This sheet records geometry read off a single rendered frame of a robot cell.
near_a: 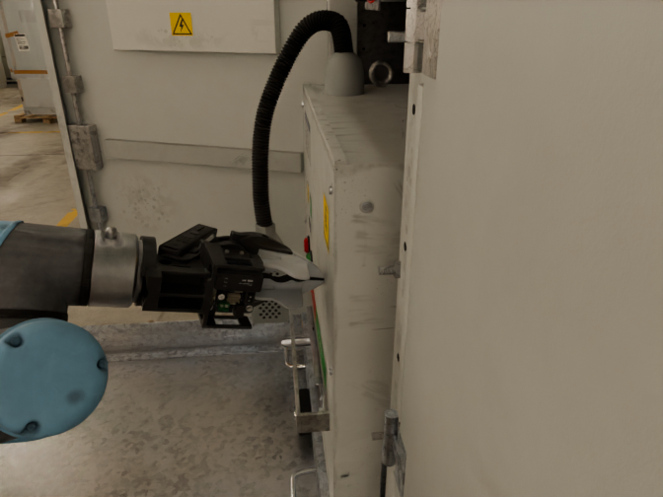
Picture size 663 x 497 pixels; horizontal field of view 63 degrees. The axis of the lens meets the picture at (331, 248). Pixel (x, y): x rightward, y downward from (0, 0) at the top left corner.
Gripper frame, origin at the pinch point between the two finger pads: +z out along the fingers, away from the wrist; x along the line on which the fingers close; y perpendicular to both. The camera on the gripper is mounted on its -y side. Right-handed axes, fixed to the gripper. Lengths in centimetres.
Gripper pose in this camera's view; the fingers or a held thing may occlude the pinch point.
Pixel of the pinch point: (312, 274)
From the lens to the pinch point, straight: 64.8
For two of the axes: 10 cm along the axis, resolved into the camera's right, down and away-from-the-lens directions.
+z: 9.0, 0.9, 4.3
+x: 2.4, -9.2, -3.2
